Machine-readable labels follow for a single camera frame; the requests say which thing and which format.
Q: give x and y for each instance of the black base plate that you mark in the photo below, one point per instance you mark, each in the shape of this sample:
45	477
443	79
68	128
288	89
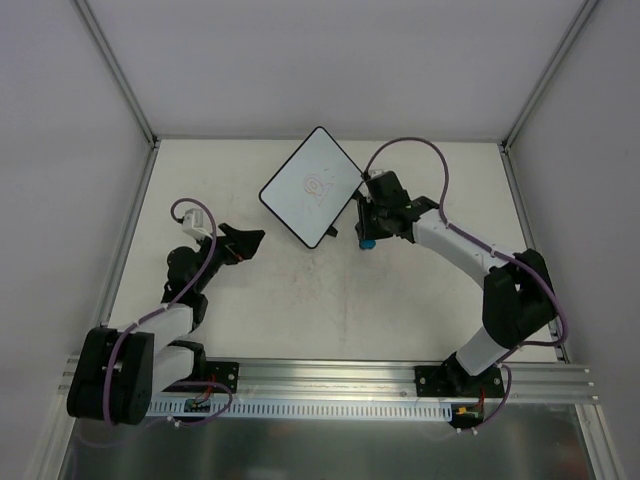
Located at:
432	381
223	373

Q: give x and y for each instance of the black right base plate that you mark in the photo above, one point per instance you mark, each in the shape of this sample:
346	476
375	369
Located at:
432	381

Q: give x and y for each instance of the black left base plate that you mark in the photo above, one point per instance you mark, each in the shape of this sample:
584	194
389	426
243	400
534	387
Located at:
223	373

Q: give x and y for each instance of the blue whiteboard eraser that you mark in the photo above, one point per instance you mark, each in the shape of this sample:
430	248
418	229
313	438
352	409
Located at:
367	244

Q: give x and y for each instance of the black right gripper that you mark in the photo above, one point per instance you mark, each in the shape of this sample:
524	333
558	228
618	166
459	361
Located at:
367	213

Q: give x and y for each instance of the left aluminium frame post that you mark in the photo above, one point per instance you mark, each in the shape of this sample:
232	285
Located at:
95	31

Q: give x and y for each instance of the aluminium frame post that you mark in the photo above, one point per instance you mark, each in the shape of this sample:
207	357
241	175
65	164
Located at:
559	55
95	31

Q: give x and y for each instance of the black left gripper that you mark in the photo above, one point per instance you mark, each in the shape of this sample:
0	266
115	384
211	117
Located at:
223	245

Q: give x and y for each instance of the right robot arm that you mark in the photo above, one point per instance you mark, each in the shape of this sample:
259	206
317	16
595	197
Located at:
515	287

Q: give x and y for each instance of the whiteboard wire stand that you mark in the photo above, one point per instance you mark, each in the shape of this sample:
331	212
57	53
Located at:
332	231

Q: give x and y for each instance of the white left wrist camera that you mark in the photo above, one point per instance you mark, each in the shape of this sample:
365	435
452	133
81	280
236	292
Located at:
193	224

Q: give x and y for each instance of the right aluminium frame post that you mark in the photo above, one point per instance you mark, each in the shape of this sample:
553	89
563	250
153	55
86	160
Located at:
559	55

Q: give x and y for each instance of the white whiteboard black frame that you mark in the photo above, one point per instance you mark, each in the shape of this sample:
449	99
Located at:
313	186

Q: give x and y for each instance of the white slotted cable duct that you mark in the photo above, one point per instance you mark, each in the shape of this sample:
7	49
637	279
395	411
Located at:
404	409

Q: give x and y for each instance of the aluminium mounting rail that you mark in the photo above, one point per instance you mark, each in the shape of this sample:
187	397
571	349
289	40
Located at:
553	383

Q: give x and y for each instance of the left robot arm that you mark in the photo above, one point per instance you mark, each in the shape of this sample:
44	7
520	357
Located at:
120	369

